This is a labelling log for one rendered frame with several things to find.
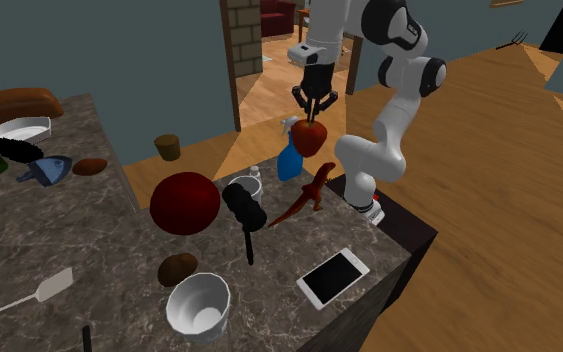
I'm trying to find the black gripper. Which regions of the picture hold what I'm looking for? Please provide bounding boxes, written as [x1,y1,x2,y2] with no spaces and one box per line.
[291,61,340,124]

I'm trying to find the red apple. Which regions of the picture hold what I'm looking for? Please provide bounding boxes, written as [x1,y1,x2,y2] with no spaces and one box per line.
[290,119,329,158]

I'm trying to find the blue spray bottle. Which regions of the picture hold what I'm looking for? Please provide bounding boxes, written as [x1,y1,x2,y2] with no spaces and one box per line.
[276,115,307,183]

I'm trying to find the red sofa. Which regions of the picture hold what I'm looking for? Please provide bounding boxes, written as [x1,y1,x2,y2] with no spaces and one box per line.
[260,0,297,39]

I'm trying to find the red dinosaur toy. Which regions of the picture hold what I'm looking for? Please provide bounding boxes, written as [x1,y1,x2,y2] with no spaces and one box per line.
[267,162,337,229]

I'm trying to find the brown bin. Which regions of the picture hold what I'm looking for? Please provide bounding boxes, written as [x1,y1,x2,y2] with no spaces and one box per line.
[153,133,182,163]

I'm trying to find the large dark red ball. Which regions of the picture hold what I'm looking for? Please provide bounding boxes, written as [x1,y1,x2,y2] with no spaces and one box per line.
[149,171,222,237]

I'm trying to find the white smartphone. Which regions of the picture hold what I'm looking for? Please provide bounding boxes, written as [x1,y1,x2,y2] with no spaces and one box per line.
[295,247,371,311]

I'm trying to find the black pitchfork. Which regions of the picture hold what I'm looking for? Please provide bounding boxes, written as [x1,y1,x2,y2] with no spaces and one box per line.
[495,30,530,52]

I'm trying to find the brown potato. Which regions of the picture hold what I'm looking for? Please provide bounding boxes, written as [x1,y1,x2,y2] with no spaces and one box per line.
[157,252,199,288]
[72,157,109,177]

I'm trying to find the white faceted bowl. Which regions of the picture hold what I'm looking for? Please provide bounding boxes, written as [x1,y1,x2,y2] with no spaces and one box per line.
[165,272,232,344]

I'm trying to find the blue fish figure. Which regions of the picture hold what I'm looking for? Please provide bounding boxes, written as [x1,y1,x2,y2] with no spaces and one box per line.
[16,155,74,188]

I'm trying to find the white shallow dish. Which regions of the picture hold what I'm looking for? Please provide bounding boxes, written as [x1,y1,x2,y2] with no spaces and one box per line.
[0,116,53,147]

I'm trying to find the brown bread loaf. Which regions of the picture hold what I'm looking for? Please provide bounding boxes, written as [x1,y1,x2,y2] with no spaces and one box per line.
[0,87,65,132]

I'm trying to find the black bristle brush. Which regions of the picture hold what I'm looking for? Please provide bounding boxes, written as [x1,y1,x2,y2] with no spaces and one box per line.
[0,137,45,165]

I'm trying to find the white spatula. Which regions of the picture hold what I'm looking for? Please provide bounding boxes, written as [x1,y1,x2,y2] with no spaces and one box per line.
[0,266,75,327]

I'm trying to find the black brush with long handle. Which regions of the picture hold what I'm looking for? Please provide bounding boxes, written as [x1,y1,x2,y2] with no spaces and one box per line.
[221,182,268,266]

